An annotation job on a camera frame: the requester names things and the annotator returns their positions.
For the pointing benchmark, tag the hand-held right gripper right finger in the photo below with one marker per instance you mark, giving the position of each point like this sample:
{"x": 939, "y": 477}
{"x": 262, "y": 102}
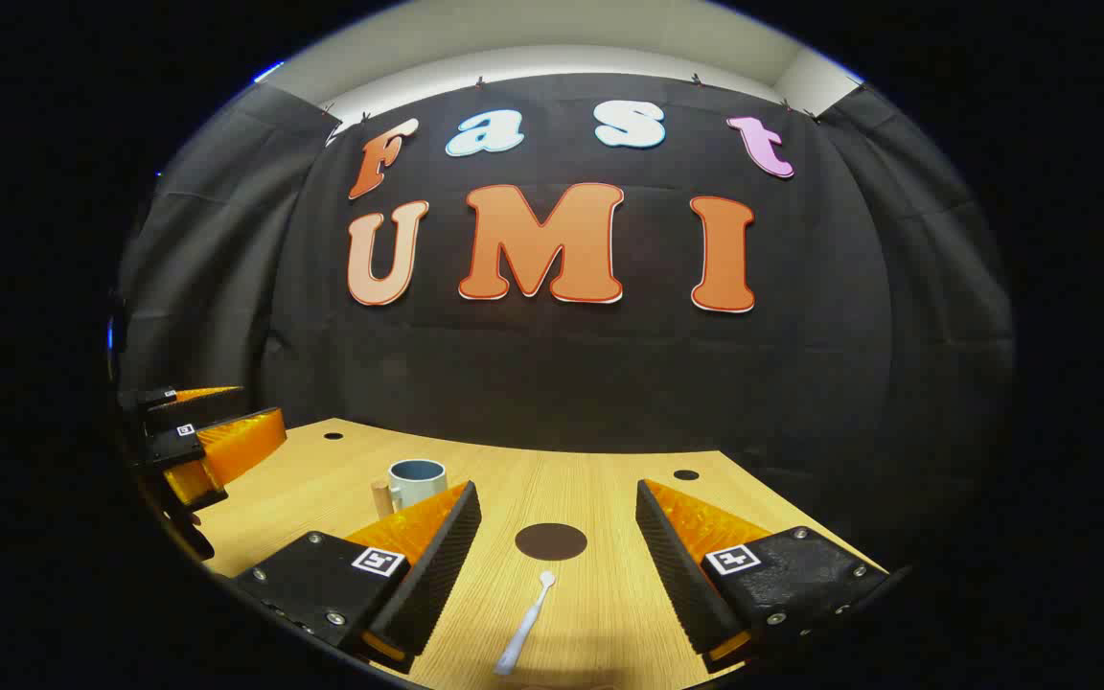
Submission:
{"x": 672, "y": 575}

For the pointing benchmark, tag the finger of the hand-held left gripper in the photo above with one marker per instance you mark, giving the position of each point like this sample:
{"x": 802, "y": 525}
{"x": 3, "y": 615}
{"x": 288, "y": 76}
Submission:
{"x": 197, "y": 409}
{"x": 226, "y": 446}

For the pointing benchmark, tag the wooden desktop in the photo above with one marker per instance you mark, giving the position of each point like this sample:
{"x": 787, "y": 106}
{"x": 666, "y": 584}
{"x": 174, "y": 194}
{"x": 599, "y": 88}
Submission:
{"x": 600, "y": 594}

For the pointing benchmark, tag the white toothbrush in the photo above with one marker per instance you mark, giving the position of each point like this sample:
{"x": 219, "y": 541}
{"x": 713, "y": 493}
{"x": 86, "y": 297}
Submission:
{"x": 525, "y": 628}

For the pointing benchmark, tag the round dark brown coaster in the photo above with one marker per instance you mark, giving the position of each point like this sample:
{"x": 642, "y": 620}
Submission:
{"x": 551, "y": 541}

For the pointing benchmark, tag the black backdrop cloth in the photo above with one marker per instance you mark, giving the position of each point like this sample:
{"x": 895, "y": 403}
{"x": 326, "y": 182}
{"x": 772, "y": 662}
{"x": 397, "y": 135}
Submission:
{"x": 562, "y": 383}

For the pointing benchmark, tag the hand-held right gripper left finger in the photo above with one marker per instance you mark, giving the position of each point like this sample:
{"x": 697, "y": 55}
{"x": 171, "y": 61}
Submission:
{"x": 442, "y": 565}

